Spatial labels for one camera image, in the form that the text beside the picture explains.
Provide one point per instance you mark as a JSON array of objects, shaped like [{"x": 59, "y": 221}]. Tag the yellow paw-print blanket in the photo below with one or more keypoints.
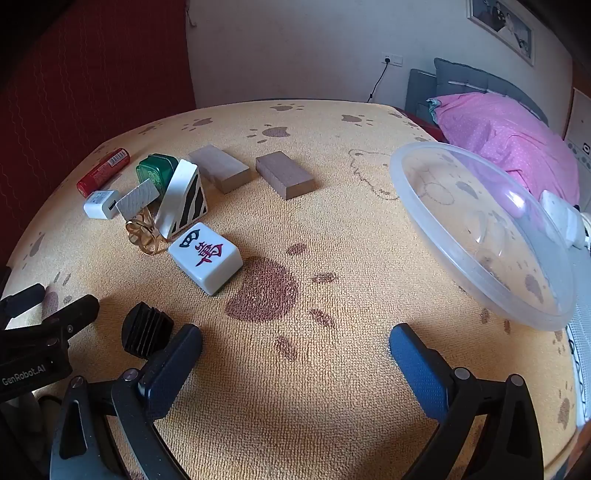
[{"x": 323, "y": 369}]

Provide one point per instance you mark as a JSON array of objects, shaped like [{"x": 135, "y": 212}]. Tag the white cloth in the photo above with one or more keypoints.
[{"x": 561, "y": 217}]

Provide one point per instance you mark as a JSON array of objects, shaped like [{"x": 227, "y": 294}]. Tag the pink dotted quilt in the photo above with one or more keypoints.
[{"x": 498, "y": 134}]

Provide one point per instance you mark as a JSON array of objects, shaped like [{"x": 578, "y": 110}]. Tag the white mahjong tile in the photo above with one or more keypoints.
[{"x": 203, "y": 258}]

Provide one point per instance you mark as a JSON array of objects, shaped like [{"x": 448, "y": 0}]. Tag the black ribbed plastic plug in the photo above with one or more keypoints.
[{"x": 145, "y": 325}]

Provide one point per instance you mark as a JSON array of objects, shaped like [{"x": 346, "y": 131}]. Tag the white charger plug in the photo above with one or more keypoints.
[{"x": 99, "y": 203}]

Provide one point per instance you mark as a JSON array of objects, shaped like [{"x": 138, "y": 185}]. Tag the framed wall picture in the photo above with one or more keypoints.
[{"x": 503, "y": 23}]

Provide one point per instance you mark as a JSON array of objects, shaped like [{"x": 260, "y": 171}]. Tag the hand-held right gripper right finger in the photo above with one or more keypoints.
[{"x": 415, "y": 364}]

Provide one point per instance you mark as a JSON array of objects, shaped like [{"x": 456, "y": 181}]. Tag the brown wooden block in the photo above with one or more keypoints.
[{"x": 284, "y": 173}]

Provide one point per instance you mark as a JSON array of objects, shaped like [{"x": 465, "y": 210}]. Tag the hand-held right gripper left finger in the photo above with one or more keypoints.
[{"x": 171, "y": 374}]

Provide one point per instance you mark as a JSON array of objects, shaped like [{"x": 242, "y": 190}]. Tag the clear plastic container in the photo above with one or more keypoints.
[{"x": 485, "y": 258}]

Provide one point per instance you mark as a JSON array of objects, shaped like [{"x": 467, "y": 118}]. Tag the white zebra-striped box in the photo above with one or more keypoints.
[{"x": 184, "y": 203}]

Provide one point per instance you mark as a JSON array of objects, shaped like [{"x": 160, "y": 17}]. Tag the red cylindrical can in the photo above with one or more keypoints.
[{"x": 101, "y": 173}]

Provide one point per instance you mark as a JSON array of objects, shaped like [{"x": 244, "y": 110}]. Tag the green metal tin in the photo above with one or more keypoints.
[{"x": 154, "y": 173}]

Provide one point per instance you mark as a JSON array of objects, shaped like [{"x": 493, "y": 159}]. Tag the grey padded headboard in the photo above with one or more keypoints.
[{"x": 461, "y": 76}]

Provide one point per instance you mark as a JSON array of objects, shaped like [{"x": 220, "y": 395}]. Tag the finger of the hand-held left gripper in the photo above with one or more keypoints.
[
  {"x": 74, "y": 316},
  {"x": 23, "y": 302}
]

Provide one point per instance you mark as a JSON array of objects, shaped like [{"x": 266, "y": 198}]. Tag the white wall socket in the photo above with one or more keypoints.
[{"x": 395, "y": 59}]

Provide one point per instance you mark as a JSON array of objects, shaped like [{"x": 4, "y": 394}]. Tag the grey textured card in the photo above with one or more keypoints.
[{"x": 137, "y": 199}]

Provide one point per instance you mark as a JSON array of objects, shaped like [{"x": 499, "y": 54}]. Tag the red curtain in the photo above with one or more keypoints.
[{"x": 92, "y": 69}]

